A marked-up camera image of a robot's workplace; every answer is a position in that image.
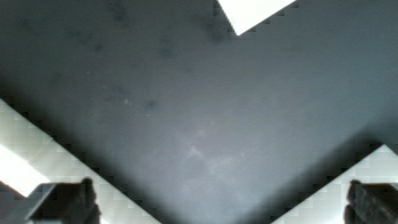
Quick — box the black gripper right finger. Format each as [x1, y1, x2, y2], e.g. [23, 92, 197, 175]
[344, 180, 398, 224]

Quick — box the white marker sheet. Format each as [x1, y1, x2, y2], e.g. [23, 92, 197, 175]
[216, 0, 296, 35]

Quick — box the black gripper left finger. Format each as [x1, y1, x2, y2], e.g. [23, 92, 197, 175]
[24, 178, 101, 224]

